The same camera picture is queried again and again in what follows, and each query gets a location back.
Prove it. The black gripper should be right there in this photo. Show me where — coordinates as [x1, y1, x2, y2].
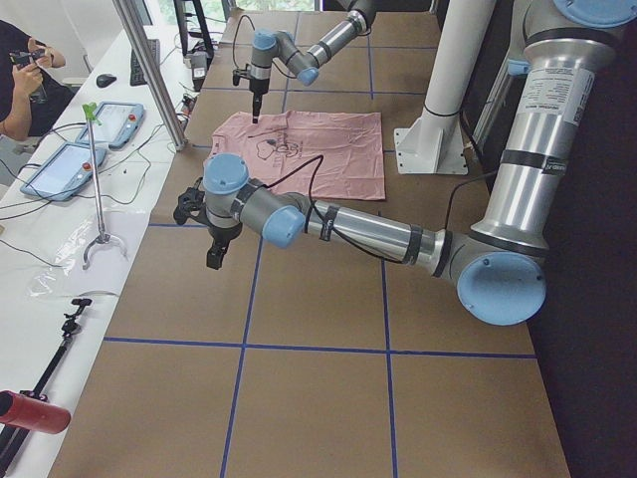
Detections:
[250, 78, 269, 124]
[206, 224, 243, 270]

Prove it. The pink Snoopy t-shirt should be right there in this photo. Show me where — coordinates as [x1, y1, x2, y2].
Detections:
[210, 111, 385, 200]

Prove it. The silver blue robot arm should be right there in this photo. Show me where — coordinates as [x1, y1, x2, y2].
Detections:
[233, 0, 377, 123]
[193, 1, 636, 326]

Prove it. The black power adapter box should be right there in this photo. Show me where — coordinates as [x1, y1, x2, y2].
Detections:
[190, 51, 210, 81]

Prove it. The black keyboard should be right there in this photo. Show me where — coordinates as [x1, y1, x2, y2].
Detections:
[129, 38, 162, 87]

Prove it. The clear plastic sheet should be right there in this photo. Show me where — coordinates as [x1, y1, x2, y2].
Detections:
[27, 210, 149, 299]

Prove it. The far blue teach pendant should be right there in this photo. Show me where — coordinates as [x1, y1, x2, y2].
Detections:
[75, 102, 145, 150]

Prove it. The blue teach pendant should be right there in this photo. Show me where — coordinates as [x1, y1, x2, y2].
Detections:
[75, 102, 145, 150]
[20, 141, 94, 201]

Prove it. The black computer mouse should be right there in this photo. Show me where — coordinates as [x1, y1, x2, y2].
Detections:
[96, 74, 117, 89]

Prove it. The metal grabber stick green tip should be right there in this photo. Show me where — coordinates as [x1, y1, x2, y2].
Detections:
[82, 103, 128, 271]

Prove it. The near blue teach pendant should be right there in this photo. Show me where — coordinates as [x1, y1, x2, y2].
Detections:
[20, 141, 94, 201]

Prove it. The person in black shirt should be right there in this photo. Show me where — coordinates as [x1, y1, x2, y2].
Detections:
[1, 21, 74, 141]

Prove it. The red cylinder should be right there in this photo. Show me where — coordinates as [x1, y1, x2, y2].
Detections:
[1, 390, 72, 434]

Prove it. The black tripod stick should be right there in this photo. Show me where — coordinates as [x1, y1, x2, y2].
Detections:
[1, 298, 93, 477]

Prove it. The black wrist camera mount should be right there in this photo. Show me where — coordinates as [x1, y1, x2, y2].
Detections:
[173, 187, 209, 226]
[232, 64, 251, 87]

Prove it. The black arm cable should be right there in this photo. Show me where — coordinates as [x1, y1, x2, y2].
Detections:
[230, 14, 300, 81]
[266, 154, 499, 265]

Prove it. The black stand frame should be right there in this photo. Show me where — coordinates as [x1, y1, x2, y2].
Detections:
[173, 0, 215, 60]

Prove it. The aluminium frame post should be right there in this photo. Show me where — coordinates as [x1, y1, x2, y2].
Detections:
[112, 0, 187, 151]

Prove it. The white pillar base mount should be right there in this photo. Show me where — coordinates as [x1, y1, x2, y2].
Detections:
[394, 0, 496, 175]

